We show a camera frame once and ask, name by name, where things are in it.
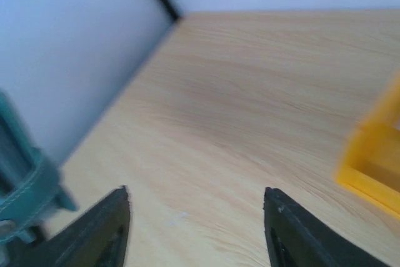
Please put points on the teal card holder wallet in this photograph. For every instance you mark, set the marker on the teal card holder wallet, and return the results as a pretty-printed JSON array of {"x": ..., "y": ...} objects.
[{"x": 30, "y": 183}]

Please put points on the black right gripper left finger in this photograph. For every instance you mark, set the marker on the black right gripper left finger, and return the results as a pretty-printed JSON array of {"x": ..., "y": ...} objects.
[{"x": 97, "y": 238}]

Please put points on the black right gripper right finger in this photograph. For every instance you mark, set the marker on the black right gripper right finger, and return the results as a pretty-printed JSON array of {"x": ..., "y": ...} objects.
[{"x": 295, "y": 237}]

